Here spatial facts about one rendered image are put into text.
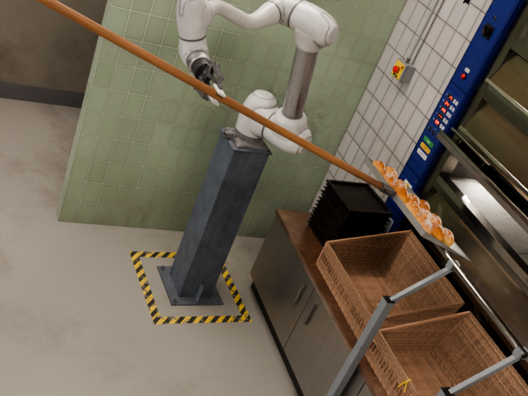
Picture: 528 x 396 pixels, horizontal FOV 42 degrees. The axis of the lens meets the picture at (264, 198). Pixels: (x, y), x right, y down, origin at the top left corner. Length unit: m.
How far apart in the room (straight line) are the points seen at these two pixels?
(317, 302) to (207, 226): 0.70
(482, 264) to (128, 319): 1.79
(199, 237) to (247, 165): 0.50
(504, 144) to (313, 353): 1.35
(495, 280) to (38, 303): 2.22
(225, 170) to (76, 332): 1.09
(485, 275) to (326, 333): 0.79
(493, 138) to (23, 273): 2.45
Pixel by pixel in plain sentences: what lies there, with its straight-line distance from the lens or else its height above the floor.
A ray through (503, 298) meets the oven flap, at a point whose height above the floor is 1.01.
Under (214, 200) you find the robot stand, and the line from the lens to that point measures 3.57.
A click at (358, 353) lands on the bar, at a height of 0.65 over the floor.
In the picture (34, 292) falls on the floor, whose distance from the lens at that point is 3.77.
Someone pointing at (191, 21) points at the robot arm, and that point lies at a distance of 2.62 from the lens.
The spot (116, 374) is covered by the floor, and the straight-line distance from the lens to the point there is 3.47.
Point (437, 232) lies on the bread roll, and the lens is 2.99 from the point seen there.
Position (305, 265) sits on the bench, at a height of 0.57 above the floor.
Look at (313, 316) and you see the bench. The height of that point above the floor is 0.44.
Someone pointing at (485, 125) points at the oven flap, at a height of 1.54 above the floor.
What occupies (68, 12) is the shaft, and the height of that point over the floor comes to 1.76.
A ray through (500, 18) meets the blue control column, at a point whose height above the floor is 1.98.
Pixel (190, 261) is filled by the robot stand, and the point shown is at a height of 0.26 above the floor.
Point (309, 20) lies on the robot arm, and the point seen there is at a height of 1.77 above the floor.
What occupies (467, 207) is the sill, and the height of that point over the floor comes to 1.18.
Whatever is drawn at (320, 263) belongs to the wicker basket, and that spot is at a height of 0.61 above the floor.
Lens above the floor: 2.53
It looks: 30 degrees down
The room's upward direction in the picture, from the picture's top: 23 degrees clockwise
